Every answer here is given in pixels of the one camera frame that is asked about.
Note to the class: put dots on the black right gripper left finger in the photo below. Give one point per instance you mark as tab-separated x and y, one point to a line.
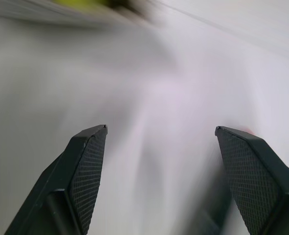
68	181

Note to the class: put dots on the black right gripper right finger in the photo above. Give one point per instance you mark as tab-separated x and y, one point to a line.
259	181

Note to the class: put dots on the yellow highlighter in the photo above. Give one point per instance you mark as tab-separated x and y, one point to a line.
85	3

